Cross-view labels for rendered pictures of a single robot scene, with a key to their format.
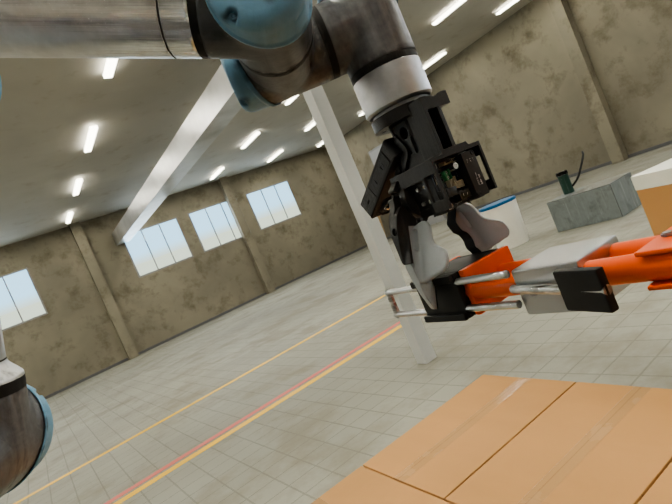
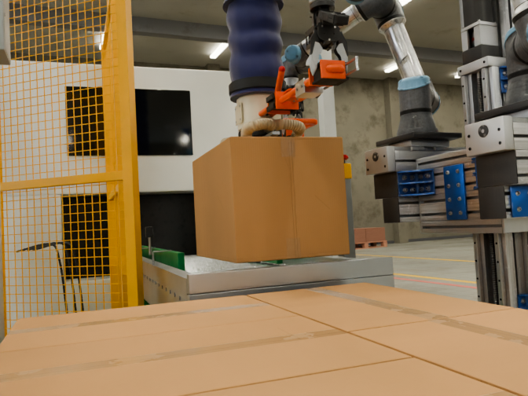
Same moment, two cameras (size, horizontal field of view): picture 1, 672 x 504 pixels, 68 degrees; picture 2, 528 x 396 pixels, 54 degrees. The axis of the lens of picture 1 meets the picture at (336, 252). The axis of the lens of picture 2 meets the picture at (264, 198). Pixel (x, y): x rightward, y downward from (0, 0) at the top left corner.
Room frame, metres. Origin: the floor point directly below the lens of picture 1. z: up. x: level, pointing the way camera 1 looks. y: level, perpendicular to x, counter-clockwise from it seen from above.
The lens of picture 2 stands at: (1.99, -0.08, 0.75)
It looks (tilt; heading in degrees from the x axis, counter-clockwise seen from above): 3 degrees up; 189
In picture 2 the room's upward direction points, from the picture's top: 3 degrees counter-clockwise
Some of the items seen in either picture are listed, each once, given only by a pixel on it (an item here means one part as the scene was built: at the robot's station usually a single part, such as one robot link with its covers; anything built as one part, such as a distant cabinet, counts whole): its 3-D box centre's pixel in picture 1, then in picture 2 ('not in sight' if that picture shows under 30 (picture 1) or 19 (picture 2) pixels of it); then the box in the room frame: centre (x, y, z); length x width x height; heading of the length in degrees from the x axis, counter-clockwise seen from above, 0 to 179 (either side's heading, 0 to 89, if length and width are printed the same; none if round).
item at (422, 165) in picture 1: (427, 161); (322, 27); (0.53, -0.13, 1.30); 0.09 x 0.08 x 0.12; 29
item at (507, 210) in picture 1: (505, 223); not in sight; (7.36, -2.47, 0.34); 0.57 x 0.56 x 0.68; 123
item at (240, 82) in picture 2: not in sight; (258, 89); (0.03, -0.40, 1.27); 0.23 x 0.23 x 0.04
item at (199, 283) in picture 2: not in sight; (296, 273); (0.35, -0.26, 0.58); 0.70 x 0.03 x 0.06; 119
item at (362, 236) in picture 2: not in sight; (354, 238); (-11.25, -0.01, 0.25); 1.42 x 1.03 x 0.50; 123
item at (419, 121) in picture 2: not in sight; (416, 124); (-0.01, 0.19, 1.09); 0.15 x 0.15 x 0.10
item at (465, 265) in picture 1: (467, 282); (326, 73); (0.56, -0.12, 1.15); 0.08 x 0.07 x 0.05; 29
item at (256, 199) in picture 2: not in sight; (262, 202); (0.06, -0.41, 0.83); 0.60 x 0.40 x 0.40; 29
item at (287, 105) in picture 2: not in sight; (282, 103); (0.25, -0.29, 1.15); 0.10 x 0.08 x 0.06; 119
